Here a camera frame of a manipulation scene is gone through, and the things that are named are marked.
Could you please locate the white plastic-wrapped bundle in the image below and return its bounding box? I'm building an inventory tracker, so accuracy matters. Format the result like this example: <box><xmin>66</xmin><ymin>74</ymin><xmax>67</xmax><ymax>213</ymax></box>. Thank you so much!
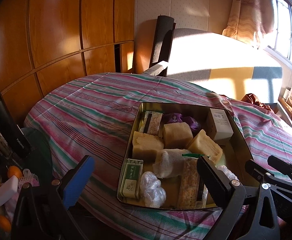
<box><xmin>217</xmin><ymin>165</ymin><xmax>238</xmax><ymax>180</ymax></box>

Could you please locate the brown crumpled cloth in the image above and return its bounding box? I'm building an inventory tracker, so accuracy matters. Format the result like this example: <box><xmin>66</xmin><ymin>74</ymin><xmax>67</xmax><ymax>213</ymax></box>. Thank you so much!
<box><xmin>241</xmin><ymin>93</ymin><xmax>273</xmax><ymax>112</ymax></box>

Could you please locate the orange fruit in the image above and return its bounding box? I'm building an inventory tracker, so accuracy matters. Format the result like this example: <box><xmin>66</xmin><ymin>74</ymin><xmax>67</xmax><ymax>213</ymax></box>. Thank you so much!
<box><xmin>7</xmin><ymin>166</ymin><xmax>23</xmax><ymax>179</ymax></box>

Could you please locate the white soap bar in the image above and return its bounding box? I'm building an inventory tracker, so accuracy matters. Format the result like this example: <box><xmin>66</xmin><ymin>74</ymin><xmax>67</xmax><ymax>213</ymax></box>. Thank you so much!
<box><xmin>0</xmin><ymin>175</ymin><xmax>18</xmax><ymax>206</ymax></box>

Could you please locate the green essential oil box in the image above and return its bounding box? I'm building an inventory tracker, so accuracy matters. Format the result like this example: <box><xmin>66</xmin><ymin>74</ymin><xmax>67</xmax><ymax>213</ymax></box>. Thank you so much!
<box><xmin>119</xmin><ymin>158</ymin><xmax>143</xmax><ymax>199</ymax></box>

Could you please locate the black rectangular device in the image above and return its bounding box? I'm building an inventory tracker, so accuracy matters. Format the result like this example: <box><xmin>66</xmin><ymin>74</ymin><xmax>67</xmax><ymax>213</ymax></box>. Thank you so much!
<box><xmin>0</xmin><ymin>93</ymin><xmax>31</xmax><ymax>158</ymax></box>

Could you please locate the beige curtain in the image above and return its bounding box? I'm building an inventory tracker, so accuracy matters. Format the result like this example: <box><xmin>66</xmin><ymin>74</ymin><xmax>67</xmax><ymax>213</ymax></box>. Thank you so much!
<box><xmin>222</xmin><ymin>0</ymin><xmax>274</xmax><ymax>47</ymax></box>

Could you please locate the pink plastic basket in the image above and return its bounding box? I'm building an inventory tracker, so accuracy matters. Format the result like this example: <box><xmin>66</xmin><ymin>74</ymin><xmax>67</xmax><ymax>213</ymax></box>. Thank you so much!
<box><xmin>18</xmin><ymin>169</ymin><xmax>39</xmax><ymax>189</ymax></box>

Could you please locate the wooden wardrobe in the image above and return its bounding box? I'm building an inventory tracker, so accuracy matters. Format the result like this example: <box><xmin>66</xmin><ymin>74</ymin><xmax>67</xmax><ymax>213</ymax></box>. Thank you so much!
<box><xmin>0</xmin><ymin>0</ymin><xmax>135</xmax><ymax>125</ymax></box>

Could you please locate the small yellow sponge block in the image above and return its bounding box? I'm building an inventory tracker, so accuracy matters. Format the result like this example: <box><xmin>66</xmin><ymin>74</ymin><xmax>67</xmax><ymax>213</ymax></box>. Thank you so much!
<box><xmin>187</xmin><ymin>129</ymin><xmax>223</xmax><ymax>164</ymax></box>

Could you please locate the small white plastic bundle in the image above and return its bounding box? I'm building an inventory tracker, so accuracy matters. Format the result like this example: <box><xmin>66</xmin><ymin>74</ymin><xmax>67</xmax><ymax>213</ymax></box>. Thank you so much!
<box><xmin>140</xmin><ymin>171</ymin><xmax>167</xmax><ymax>209</ymax></box>

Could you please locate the beige cardboard box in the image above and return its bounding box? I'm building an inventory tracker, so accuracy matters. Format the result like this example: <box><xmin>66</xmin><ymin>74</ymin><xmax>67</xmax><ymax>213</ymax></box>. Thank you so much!
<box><xmin>207</xmin><ymin>108</ymin><xmax>234</xmax><ymax>141</ymax></box>

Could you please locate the purple snack packet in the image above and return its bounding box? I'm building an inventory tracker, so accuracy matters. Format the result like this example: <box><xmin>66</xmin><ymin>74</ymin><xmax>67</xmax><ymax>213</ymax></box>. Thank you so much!
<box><xmin>163</xmin><ymin>113</ymin><xmax>201</xmax><ymax>134</ymax></box>

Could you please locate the gold metal tin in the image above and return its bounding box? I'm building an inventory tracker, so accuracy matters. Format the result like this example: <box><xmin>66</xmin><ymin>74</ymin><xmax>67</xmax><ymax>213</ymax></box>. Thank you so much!
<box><xmin>117</xmin><ymin>102</ymin><xmax>258</xmax><ymax>210</ymax></box>

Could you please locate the striped bed sheet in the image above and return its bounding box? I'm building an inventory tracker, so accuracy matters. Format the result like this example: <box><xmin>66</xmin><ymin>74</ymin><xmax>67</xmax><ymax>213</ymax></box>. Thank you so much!
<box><xmin>24</xmin><ymin>73</ymin><xmax>292</xmax><ymax>239</ymax></box>

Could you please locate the white sock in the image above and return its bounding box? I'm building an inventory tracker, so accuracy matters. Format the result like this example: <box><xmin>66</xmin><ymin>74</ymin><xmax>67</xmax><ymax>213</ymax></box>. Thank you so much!
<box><xmin>153</xmin><ymin>149</ymin><xmax>190</xmax><ymax>179</ymax></box>

